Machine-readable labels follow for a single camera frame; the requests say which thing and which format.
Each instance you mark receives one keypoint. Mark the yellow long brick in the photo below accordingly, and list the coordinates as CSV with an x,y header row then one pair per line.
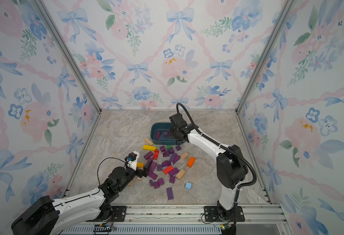
x,y
149,148

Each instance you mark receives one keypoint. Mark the purple long brick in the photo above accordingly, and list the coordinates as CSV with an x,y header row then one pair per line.
x,y
170,193
152,175

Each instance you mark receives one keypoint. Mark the purple triangle brick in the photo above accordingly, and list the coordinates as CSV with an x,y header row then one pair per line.
x,y
173,156

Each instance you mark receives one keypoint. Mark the natural wood brick right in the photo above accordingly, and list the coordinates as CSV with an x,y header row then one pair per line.
x,y
184,155

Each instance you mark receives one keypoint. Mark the purple long brick front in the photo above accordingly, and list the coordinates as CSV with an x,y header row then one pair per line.
x,y
170,193

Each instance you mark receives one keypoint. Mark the light blue cube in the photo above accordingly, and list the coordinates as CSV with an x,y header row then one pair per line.
x,y
188,185

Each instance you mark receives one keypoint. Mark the purple brick beside red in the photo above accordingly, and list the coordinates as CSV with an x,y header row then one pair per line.
x,y
174,172

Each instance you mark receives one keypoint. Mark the purple brick far left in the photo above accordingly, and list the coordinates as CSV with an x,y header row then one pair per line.
x,y
157,135

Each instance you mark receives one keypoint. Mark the natural wood brick near bin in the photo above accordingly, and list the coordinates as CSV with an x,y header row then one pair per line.
x,y
148,141

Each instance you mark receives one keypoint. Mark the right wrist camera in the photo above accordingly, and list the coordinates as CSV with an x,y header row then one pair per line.
x,y
177,120

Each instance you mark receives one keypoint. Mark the red arch brick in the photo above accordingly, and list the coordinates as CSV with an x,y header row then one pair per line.
x,y
156,154

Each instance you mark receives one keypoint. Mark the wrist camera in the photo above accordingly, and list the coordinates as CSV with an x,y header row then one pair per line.
x,y
177,120
132,160

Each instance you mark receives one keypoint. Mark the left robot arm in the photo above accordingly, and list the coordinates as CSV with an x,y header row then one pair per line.
x,y
48,216

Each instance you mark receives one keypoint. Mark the red rectangular brick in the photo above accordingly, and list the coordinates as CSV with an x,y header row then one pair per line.
x,y
168,169

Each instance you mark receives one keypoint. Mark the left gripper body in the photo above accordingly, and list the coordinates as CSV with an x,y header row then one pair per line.
x,y
130,174

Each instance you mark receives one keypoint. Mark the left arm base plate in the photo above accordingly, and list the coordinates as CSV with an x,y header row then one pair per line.
x,y
113,213

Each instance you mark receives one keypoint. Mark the natural wood brick lower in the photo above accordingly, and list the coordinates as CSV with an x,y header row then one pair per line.
x,y
180,174

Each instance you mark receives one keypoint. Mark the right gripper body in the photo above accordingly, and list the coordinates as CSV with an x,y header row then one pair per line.
x,y
171,130

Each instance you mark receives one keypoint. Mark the orange brick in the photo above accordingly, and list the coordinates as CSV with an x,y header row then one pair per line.
x,y
191,162

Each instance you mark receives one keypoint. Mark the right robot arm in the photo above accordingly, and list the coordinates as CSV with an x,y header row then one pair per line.
x,y
231,169

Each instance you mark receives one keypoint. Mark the aluminium front rail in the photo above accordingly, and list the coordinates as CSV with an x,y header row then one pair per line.
x,y
170,214

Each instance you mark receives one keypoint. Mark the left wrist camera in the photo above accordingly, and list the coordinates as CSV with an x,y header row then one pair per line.
x,y
132,160

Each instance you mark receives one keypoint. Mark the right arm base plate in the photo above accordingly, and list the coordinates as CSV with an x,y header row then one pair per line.
x,y
218,214

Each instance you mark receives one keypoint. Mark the teal plastic storage bin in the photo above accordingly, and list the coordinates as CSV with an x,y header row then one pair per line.
x,y
163,141

